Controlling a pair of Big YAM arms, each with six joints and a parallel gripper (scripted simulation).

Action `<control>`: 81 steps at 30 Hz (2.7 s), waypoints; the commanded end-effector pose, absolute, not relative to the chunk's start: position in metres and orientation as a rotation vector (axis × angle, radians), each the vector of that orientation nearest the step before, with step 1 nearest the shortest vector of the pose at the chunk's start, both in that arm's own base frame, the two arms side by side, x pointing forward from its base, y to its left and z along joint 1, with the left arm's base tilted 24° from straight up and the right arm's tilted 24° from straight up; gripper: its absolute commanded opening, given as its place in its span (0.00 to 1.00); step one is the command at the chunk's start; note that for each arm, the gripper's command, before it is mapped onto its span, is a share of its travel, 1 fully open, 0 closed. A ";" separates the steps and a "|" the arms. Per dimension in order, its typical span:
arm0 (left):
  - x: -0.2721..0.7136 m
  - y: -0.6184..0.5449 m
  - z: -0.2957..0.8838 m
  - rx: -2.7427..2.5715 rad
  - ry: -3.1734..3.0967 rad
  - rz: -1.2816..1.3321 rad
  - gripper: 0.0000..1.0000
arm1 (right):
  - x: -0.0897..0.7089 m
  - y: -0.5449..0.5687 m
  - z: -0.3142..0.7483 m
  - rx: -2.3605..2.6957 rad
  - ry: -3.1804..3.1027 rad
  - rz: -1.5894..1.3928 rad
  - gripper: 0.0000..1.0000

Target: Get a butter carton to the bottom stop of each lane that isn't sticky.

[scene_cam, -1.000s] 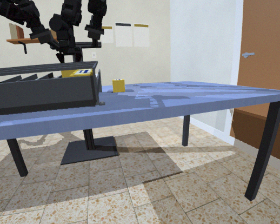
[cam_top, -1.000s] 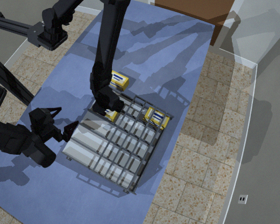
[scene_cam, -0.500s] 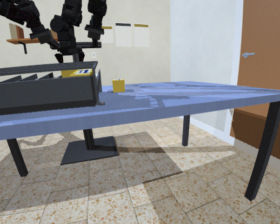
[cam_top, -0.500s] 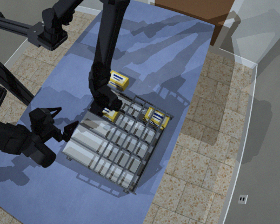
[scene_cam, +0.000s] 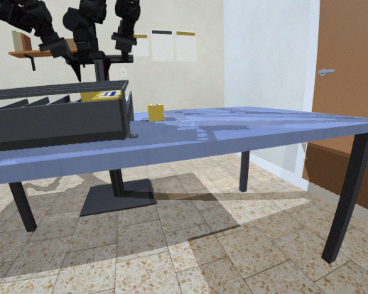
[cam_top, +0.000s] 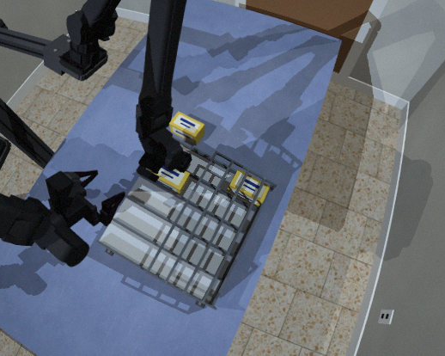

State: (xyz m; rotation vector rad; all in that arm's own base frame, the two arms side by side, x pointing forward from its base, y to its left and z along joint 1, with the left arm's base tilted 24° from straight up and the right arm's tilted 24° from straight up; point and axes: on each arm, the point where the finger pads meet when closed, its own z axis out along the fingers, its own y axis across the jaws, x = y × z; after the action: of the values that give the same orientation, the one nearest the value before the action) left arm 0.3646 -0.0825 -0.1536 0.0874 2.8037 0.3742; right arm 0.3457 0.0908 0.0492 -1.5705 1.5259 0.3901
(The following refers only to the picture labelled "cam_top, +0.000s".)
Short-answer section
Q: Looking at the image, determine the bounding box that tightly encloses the dark grey long flat panel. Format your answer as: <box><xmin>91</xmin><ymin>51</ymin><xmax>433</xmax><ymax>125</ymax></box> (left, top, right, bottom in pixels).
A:
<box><xmin>210</xmin><ymin>185</ymin><xmax>273</xmax><ymax>306</ymax></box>

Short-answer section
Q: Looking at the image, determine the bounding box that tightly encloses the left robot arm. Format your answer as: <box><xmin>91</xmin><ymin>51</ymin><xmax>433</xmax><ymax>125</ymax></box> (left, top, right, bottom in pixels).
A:
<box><xmin>60</xmin><ymin>0</ymin><xmax>192</xmax><ymax>173</ymax></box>

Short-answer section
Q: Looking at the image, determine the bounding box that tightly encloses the yellow butter carton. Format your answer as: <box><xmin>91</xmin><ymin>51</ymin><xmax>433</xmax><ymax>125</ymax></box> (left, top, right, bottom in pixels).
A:
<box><xmin>227</xmin><ymin>169</ymin><xmax>270</xmax><ymax>207</ymax></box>
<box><xmin>169</xmin><ymin>112</ymin><xmax>205</xmax><ymax>145</ymax></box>
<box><xmin>149</xmin><ymin>166</ymin><xmax>190</xmax><ymax>195</ymax></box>

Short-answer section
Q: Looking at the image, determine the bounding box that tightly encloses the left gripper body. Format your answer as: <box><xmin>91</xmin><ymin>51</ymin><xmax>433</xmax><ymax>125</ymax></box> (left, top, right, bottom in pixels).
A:
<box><xmin>137</xmin><ymin>151</ymin><xmax>160</xmax><ymax>179</ymax></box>

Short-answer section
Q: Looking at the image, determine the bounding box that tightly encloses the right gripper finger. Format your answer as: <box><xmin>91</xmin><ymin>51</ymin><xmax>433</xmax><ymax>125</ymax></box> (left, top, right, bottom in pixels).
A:
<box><xmin>75</xmin><ymin>170</ymin><xmax>98</xmax><ymax>187</ymax></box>
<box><xmin>101</xmin><ymin>192</ymin><xmax>125</xmax><ymax>224</ymax></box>

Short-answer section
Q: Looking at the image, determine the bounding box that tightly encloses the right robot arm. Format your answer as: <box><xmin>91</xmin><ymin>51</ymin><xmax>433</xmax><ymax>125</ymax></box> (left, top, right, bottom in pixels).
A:
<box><xmin>0</xmin><ymin>171</ymin><xmax>89</xmax><ymax>267</ymax></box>

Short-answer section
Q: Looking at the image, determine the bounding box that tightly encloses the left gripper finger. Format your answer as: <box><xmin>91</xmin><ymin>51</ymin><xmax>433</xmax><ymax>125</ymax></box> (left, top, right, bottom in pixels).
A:
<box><xmin>149</xmin><ymin>173</ymin><xmax>159</xmax><ymax>182</ymax></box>

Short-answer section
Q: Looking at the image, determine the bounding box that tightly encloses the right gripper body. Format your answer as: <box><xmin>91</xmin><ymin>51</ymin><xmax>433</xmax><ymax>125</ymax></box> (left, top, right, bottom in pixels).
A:
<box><xmin>59</xmin><ymin>185</ymin><xmax>108</xmax><ymax>227</ymax></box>

